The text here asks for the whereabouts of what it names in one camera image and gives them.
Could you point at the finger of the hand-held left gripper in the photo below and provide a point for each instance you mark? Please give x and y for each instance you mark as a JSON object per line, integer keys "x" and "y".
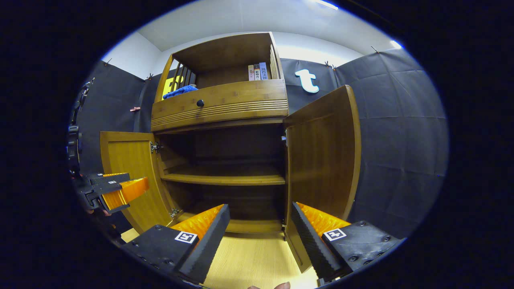
{"x": 108, "y": 179}
{"x": 124, "y": 192}

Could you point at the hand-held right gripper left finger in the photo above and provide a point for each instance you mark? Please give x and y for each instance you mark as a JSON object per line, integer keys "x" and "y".
{"x": 209, "y": 245}

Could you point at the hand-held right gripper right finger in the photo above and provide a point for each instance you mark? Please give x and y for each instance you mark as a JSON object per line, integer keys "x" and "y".
{"x": 313, "y": 245}

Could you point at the wooden shoe cabinet door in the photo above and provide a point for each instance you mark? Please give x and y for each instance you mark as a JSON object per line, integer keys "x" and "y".
{"x": 321, "y": 160}
{"x": 132, "y": 160}

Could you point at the blue cloth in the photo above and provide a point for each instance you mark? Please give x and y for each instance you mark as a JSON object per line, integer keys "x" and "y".
{"x": 178, "y": 92}

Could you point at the wooden drawer with black knob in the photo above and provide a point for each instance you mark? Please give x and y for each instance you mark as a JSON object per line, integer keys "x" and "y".
{"x": 241, "y": 100}

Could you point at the pink spine book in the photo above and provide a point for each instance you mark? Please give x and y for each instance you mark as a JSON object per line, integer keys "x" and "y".
{"x": 251, "y": 73}

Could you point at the grey brown spine book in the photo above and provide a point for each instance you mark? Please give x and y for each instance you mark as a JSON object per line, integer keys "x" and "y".
{"x": 257, "y": 72}

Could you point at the lilac spine book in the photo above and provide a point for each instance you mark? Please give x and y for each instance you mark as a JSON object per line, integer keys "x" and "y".
{"x": 263, "y": 71}

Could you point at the ceiling light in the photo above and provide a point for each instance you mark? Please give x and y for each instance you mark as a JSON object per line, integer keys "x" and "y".
{"x": 326, "y": 4}
{"x": 396, "y": 44}

